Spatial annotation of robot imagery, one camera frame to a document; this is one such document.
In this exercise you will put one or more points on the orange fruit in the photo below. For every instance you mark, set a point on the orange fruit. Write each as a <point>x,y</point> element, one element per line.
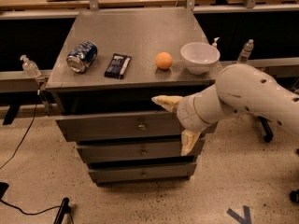
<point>163,60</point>

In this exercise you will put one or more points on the clear water bottle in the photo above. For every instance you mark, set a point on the clear water bottle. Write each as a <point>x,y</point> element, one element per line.
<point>246,51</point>

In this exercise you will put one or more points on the grey top drawer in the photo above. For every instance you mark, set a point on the grey top drawer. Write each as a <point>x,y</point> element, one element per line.
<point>108,126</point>

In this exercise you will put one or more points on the black caster wheel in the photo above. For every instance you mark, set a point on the black caster wheel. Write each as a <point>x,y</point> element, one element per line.
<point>294,196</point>

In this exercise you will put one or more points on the grey middle drawer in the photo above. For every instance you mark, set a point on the grey middle drawer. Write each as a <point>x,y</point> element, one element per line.
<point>129,150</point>

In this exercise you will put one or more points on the grey drawer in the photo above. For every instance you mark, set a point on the grey drawer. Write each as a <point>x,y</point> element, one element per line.
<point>110,175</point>
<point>129,150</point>
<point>108,126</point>

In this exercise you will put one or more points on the blue soda can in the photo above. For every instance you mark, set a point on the blue soda can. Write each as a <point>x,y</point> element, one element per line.
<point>82,56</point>

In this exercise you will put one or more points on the white bowl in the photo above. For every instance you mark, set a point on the white bowl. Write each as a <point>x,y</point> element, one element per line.
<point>199,57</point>

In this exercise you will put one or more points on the grey bottom drawer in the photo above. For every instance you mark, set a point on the grey bottom drawer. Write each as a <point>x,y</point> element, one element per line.
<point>110,175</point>

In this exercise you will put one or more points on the clear sanitizer pump bottle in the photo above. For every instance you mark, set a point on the clear sanitizer pump bottle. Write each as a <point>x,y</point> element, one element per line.
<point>30,67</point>

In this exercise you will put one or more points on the black stand on floor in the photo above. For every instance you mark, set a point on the black stand on floor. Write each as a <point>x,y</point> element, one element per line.
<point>64,209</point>

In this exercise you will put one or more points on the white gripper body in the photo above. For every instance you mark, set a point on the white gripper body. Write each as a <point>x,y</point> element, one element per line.
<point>188,115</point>

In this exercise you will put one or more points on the small white pump bottle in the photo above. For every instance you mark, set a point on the small white pump bottle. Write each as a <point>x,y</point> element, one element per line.
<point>215,42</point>

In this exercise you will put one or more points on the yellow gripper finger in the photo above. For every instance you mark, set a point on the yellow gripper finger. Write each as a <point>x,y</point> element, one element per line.
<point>188,141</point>
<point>169,103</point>

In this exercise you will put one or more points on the black snack bar packet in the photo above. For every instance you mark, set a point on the black snack bar packet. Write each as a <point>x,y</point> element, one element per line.
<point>117,66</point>

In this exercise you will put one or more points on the grey drawer cabinet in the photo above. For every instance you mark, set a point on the grey drawer cabinet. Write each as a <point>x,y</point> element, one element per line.
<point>141,33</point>

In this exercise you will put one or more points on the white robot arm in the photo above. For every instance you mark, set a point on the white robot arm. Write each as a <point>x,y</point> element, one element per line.
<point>239,88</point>

